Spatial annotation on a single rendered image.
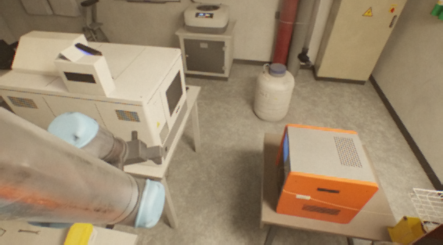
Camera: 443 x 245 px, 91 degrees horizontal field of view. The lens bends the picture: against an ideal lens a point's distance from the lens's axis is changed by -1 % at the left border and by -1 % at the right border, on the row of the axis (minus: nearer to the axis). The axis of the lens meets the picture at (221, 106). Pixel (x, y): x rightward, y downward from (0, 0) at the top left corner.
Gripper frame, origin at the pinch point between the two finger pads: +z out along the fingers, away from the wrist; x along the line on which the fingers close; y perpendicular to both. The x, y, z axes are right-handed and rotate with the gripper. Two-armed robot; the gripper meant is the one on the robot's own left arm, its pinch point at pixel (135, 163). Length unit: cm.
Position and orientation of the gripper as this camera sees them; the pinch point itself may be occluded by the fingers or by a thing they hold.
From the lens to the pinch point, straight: 73.7
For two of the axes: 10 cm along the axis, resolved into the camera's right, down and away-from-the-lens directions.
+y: -1.9, -8.8, 4.3
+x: -9.8, 1.9, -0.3
